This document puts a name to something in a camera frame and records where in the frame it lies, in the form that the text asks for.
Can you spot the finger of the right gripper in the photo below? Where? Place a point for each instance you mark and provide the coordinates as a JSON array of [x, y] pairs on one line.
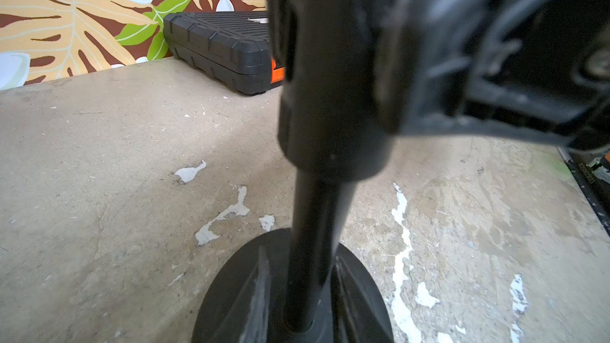
[[516, 69]]

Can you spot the black plastic tool case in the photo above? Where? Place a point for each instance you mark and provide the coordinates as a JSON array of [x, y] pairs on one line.
[[231, 47]]

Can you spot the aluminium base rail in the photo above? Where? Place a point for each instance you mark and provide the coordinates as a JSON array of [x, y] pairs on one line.
[[591, 172]]

